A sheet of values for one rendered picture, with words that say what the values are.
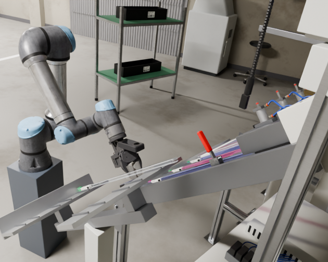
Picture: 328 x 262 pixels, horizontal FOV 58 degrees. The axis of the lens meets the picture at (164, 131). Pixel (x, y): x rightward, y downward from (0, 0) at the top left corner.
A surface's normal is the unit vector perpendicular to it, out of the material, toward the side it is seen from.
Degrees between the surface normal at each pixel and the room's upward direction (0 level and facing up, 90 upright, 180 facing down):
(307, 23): 90
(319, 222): 0
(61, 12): 90
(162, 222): 0
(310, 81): 90
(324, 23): 90
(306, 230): 0
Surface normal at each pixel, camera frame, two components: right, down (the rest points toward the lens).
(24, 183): -0.39, 0.40
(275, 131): -0.72, 0.26
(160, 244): 0.11, -0.87
